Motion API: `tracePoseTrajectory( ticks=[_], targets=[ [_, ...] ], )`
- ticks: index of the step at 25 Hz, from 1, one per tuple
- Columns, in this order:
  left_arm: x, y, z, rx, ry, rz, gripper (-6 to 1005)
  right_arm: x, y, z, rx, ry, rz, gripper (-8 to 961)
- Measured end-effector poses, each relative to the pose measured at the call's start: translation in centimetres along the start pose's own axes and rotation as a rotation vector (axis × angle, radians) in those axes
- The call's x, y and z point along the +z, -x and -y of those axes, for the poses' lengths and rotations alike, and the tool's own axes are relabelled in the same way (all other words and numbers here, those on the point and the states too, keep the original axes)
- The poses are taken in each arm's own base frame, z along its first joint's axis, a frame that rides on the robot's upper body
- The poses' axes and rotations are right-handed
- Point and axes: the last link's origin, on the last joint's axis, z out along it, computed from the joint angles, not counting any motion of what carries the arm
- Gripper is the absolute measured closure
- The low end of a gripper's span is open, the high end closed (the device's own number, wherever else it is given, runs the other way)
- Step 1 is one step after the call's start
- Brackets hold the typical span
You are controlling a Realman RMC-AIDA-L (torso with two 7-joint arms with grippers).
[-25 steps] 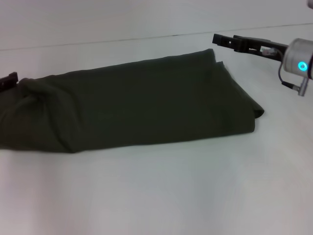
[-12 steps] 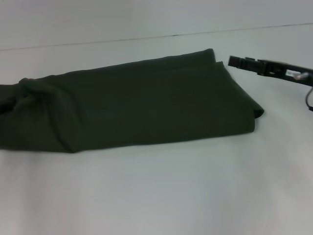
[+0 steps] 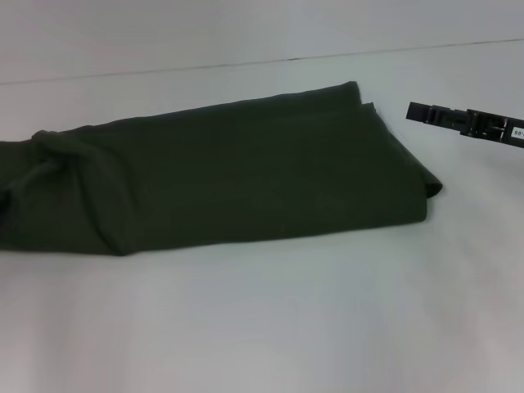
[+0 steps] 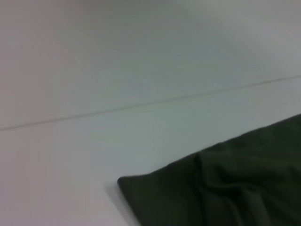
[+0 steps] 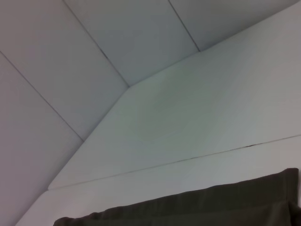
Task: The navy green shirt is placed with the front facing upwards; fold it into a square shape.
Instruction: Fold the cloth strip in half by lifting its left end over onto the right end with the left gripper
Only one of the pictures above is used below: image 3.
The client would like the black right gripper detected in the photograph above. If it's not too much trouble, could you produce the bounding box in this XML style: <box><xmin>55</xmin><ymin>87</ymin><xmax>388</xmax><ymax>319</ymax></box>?
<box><xmin>404</xmin><ymin>102</ymin><xmax>524</xmax><ymax>149</ymax></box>

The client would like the dark green FREE t-shirt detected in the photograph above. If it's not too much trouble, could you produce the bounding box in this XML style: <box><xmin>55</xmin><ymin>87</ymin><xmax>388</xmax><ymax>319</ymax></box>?
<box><xmin>0</xmin><ymin>80</ymin><xmax>444</xmax><ymax>258</ymax></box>

